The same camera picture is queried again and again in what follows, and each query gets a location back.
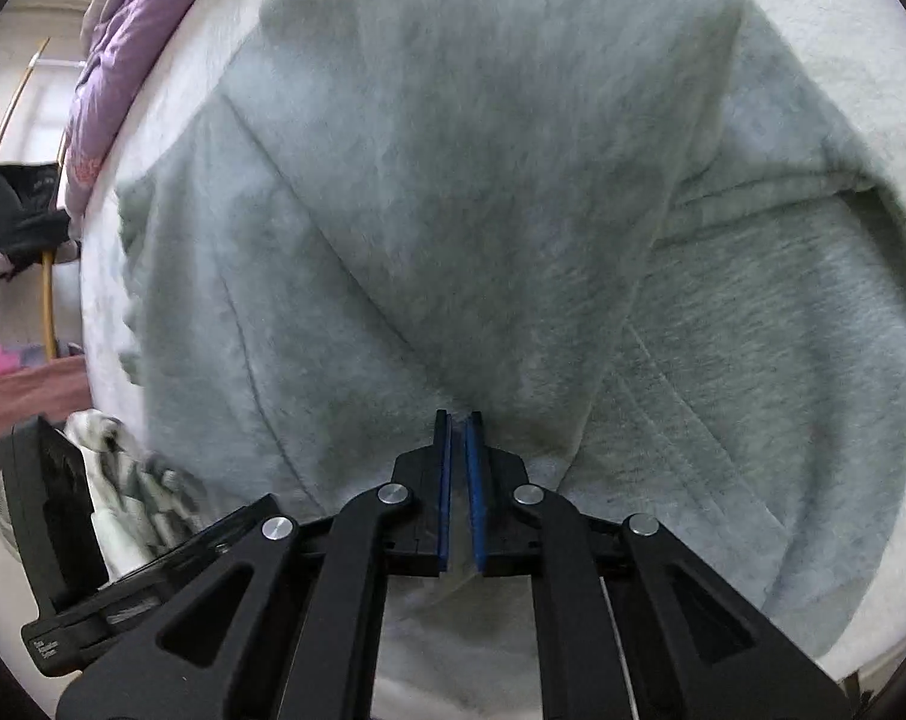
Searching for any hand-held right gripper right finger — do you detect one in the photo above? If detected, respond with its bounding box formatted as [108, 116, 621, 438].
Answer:
[464, 410, 853, 720]

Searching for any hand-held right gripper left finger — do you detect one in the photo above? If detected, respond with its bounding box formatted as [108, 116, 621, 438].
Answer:
[54, 409, 452, 720]

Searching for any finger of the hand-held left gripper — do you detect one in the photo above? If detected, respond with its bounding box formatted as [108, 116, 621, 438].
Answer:
[105, 493, 281, 616]

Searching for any grey hoodie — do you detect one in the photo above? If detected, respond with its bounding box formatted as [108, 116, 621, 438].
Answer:
[115, 0, 906, 653]

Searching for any grey white patterned cloth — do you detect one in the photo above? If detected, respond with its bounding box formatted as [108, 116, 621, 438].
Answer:
[64, 409, 212, 586]

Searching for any reddish brown cabinet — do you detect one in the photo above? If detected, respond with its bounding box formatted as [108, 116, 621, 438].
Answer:
[0, 355, 94, 445]

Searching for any yellow wooden rack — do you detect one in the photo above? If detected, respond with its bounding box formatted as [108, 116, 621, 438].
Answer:
[0, 37, 74, 361]

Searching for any black garment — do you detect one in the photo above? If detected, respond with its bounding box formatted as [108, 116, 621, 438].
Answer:
[0, 160, 73, 275]

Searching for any purple quilt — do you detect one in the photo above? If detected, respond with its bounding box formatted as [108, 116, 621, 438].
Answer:
[63, 0, 244, 220]

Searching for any grey hooded sweatshirt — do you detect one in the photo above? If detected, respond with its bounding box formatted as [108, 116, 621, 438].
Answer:
[78, 0, 906, 720]

